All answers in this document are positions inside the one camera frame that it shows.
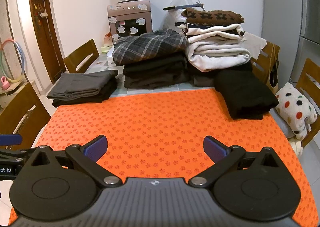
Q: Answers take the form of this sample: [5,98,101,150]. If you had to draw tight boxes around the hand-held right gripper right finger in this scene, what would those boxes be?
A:
[188,136,282,188]

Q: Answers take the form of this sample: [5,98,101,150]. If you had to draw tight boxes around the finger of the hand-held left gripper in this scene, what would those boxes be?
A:
[0,149,34,163]
[0,134,23,147]

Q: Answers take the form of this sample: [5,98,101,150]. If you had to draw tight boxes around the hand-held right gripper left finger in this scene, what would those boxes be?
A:
[30,135,123,188]

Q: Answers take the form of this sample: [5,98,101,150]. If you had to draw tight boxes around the black folded clothes stack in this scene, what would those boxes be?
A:
[123,53,194,89]

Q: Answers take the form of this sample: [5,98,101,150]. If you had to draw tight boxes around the wooden chair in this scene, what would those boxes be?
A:
[250,40,281,95]
[0,82,52,152]
[287,58,320,149]
[63,39,100,74]

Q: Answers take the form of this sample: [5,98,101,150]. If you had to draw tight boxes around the black folded garment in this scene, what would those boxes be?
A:
[214,69,279,120]

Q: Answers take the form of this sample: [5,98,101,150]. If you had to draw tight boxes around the folded dark grey pants stack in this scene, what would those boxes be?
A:
[46,69,119,108]

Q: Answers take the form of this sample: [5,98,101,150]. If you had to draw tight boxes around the orange patterned mat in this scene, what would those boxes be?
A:
[7,88,320,227]

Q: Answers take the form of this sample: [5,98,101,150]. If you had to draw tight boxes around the dark folded garment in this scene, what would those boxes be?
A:
[187,60,253,87]

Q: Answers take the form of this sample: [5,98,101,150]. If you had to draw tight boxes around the white fleece blanket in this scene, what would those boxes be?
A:
[289,139,304,158]

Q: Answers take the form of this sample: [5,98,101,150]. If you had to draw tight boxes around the pastel hula hoop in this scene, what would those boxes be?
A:
[0,39,27,84]

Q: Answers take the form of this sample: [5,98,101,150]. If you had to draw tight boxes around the white polka dot blanket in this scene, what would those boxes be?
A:
[275,82,318,141]

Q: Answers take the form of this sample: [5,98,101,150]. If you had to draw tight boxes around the brown paper bag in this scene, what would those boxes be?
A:
[266,44,281,95]

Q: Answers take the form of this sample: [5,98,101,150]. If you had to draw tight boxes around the white folded garments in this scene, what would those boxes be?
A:
[175,22,251,72]

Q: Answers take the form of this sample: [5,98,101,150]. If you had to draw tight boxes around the brown wooden door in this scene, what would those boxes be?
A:
[28,0,67,85]

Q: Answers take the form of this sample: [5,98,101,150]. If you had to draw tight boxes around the white cloth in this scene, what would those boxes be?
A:
[240,31,267,60]

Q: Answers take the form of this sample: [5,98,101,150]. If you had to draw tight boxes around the grey plaid folded garment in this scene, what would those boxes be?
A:
[112,29,188,66]

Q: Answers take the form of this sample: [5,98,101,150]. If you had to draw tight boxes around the brown patterned knit sweater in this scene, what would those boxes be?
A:
[181,7,245,25]

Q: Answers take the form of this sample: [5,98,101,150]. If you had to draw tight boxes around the pink water dispenser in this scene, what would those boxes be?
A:
[107,0,153,42]

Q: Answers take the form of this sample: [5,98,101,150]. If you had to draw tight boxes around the white plastic bag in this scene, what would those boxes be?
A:
[164,0,198,34]

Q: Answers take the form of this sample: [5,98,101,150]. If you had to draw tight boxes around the black-handled tool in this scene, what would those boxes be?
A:
[163,2,204,11]

